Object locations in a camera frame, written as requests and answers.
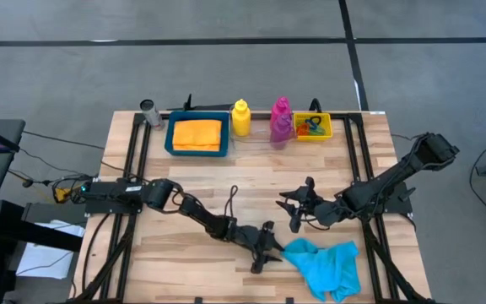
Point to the pink plastic sports bottle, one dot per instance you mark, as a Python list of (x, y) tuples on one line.
[(280, 107)]

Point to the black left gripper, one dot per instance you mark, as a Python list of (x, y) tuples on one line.
[(249, 237)]

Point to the grey cylindrical canister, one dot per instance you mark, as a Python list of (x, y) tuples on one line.
[(151, 114)]

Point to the purple plastic sports bottle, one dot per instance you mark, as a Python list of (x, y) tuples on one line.
[(281, 133)]

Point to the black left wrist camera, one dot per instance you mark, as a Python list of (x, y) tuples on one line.
[(225, 228)]

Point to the clear plastic bin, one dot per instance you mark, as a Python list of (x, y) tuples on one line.
[(260, 137)]

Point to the small yellow plastic piece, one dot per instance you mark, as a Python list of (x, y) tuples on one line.
[(61, 194)]

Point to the yellow plastic sports bottle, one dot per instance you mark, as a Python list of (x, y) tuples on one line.
[(241, 122)]

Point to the turquoise microfibre cloth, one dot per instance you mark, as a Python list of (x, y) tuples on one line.
[(323, 268)]

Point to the orange microfibre cloth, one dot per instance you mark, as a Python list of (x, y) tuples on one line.
[(196, 134)]

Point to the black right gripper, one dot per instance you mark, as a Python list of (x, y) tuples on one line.
[(310, 209)]

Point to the yellow plastic basket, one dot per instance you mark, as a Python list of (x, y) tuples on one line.
[(329, 126)]

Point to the white paper sheet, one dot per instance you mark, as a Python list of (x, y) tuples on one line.
[(44, 257)]

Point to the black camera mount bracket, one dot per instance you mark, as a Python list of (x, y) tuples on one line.
[(201, 106)]

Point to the blue plastic bin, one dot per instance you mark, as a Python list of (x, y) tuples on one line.
[(168, 135)]

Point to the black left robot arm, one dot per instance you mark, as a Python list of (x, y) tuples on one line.
[(158, 194)]

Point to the black table frame rail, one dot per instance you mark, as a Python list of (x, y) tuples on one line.
[(384, 253), (118, 253)]

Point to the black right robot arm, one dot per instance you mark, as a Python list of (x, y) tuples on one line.
[(395, 181)]

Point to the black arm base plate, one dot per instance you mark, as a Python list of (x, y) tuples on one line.
[(99, 207), (399, 207)]

